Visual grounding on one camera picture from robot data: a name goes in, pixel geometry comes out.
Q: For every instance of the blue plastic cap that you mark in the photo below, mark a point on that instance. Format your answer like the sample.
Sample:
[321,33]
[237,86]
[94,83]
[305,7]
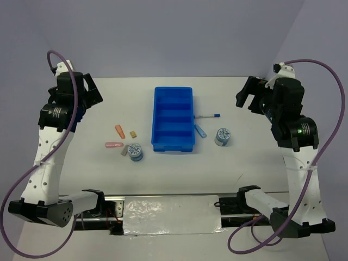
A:
[200,131]

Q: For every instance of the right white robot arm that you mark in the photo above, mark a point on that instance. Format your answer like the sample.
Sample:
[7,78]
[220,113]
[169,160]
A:
[280,100]

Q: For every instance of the yellow eraser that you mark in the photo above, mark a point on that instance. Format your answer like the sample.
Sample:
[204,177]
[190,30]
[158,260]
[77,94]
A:
[133,134]

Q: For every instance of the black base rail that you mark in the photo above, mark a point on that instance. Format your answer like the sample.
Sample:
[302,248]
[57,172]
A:
[111,220]

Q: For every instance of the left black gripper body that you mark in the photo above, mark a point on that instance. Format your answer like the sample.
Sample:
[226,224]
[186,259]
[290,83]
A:
[90,98]

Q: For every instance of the orange plastic cap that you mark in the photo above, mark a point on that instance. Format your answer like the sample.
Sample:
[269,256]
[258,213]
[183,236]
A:
[120,132]

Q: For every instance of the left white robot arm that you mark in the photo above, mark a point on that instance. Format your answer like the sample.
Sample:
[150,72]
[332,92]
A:
[40,202]

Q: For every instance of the blue compartment tray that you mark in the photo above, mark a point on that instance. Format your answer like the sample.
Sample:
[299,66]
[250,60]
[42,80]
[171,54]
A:
[173,119]

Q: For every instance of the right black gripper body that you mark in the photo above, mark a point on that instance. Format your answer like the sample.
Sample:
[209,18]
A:
[261,103]

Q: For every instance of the silver foil plate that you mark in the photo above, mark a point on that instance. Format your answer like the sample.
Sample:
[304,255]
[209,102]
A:
[169,215]

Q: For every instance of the grey eraser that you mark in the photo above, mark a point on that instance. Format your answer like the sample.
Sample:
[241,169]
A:
[125,150]

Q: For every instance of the white pen blue cap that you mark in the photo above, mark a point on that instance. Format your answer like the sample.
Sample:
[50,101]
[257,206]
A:
[206,116]

